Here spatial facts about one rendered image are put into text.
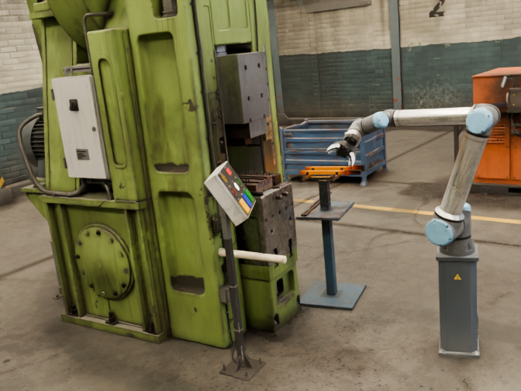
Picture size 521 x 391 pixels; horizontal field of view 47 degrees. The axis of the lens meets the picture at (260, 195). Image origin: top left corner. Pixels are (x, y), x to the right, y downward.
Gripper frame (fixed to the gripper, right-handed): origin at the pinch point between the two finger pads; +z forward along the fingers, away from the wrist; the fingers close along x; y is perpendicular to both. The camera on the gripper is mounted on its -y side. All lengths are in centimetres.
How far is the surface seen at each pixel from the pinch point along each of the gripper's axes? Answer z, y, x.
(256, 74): -48, 18, 70
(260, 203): -6, 67, 26
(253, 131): -27, 40, 53
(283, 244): -13, 96, 2
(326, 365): 45, 98, -56
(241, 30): -67, 9, 93
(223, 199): 41, 30, 39
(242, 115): -23, 30, 62
